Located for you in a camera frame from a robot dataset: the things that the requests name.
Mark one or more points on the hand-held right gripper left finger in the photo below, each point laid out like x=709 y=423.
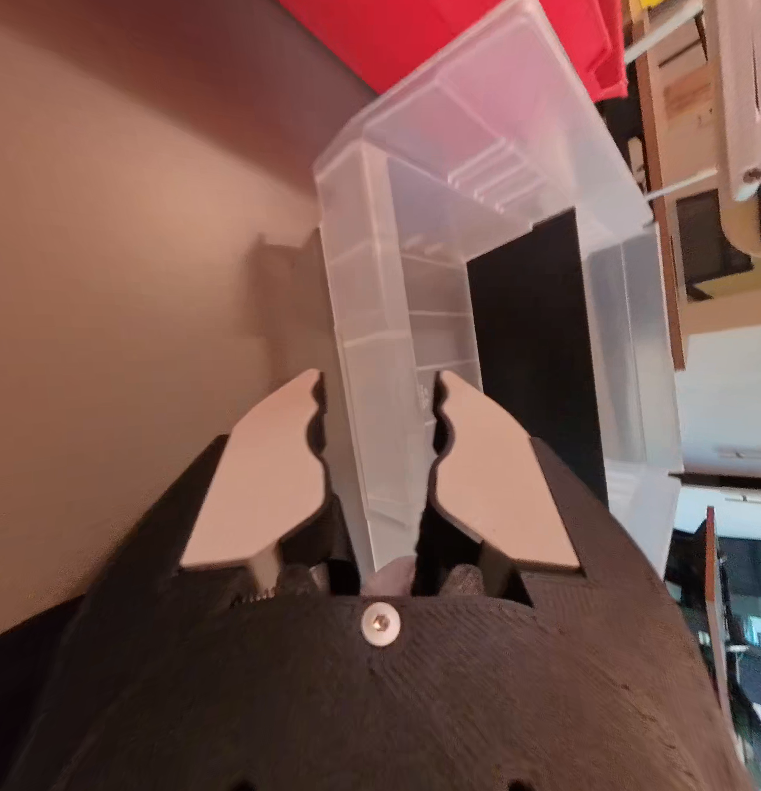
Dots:
x=257 y=482

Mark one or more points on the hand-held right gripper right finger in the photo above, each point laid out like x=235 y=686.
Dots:
x=498 y=494

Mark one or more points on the black usb hub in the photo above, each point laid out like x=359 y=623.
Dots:
x=535 y=358

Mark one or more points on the clear plastic bin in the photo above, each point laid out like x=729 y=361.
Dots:
x=380 y=309

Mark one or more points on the instruction sheet on stand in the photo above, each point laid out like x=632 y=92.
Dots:
x=745 y=222

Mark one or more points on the red plastic bin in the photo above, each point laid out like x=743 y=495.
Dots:
x=386 y=37

